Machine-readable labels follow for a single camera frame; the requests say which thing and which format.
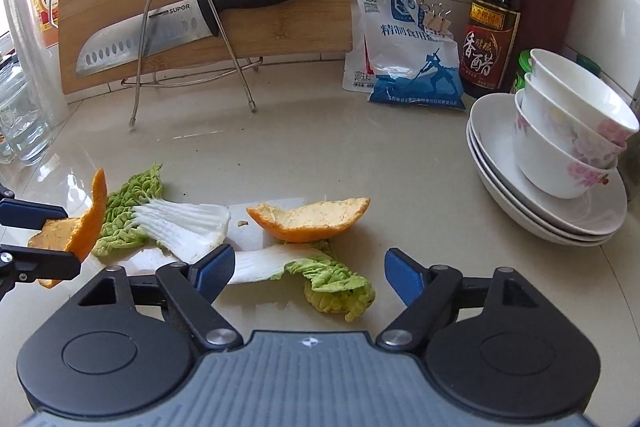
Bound orange peel piece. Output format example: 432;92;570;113
246;197;370;244
27;169;107;262

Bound small napa cabbage piece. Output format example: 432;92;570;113
229;239;375;322

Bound curly napa cabbage leaf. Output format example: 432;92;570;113
91;164;231;265

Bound clear drinking glass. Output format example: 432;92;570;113
0;55;51;166

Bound stack of clear cups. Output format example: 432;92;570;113
2;0;68;128

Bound middle white plate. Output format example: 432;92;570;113
466;122;627;247

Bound white plate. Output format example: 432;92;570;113
466;122;627;247
465;124;613;247
469;93;627;219

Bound bottom white floral bowl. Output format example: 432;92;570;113
513;89;617;199

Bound white floral bowl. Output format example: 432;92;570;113
529;49;639;145
513;89;617;199
522;72;626;169

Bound bottom white plate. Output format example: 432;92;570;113
465;124;613;247

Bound top white plate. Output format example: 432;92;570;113
469;93;627;219

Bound middle white floral bowl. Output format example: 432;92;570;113
522;72;626;169

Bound white blue salt bag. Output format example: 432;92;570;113
342;0;465;109

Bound dark vinegar bottle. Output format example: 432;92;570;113
459;0;521;98

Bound top white floral bowl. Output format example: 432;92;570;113
529;49;639;145

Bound metal binder clips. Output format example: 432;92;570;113
416;0;451;35

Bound metal wire board stand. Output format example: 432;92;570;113
122;0;262;130

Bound black handled kitchen knife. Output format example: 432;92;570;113
75;0;291;78

